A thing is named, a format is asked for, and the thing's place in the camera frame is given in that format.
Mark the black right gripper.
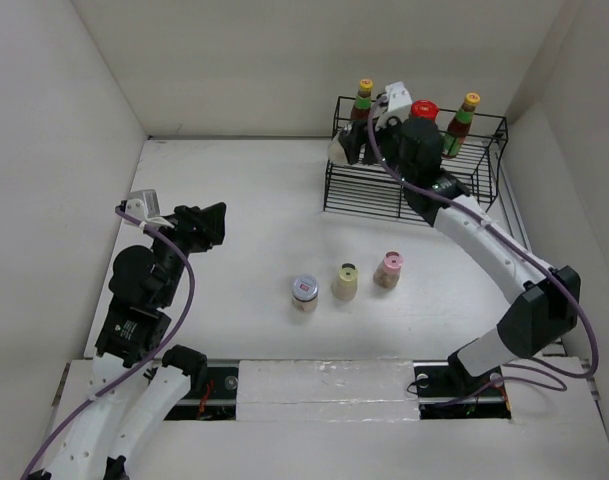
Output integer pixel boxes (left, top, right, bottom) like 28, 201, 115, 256
339, 109, 414, 186

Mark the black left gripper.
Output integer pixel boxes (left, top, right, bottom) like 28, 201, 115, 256
146, 201, 226, 304

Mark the yellow cap chili sauce bottle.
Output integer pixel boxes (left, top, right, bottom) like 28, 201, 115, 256
350, 78, 374, 121

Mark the black cap spice shaker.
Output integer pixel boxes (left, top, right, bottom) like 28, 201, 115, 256
327, 130, 349, 166

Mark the red lid chili jar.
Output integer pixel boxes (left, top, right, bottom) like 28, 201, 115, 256
410, 100, 440, 122

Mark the green label sauce bottle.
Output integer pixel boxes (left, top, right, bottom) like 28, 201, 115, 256
442, 92, 481, 158

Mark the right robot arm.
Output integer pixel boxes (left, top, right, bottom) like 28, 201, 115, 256
328, 117, 586, 397

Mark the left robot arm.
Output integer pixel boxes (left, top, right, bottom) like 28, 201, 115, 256
23, 191, 227, 479

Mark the white lid jar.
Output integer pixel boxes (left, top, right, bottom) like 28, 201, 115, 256
291, 275, 319, 312

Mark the pink lid spice shaker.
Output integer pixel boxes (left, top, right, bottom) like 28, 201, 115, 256
373, 251, 404, 290

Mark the yellow lid spice shaker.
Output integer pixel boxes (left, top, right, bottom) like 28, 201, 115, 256
332, 263, 358, 301

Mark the black wire rack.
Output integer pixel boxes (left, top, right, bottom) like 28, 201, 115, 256
323, 113, 509, 225

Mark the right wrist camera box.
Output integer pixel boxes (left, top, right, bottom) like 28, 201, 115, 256
374, 81, 413, 131

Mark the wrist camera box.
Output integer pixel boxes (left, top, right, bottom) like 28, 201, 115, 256
115, 189, 172, 229
374, 81, 413, 131

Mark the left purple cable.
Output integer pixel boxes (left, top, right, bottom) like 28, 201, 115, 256
23, 207, 195, 480

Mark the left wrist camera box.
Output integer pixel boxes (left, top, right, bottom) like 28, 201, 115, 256
115, 189, 172, 229

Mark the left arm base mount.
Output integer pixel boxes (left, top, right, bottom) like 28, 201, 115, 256
165, 360, 239, 421

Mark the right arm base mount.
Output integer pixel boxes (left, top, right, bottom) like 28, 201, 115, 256
406, 361, 512, 420

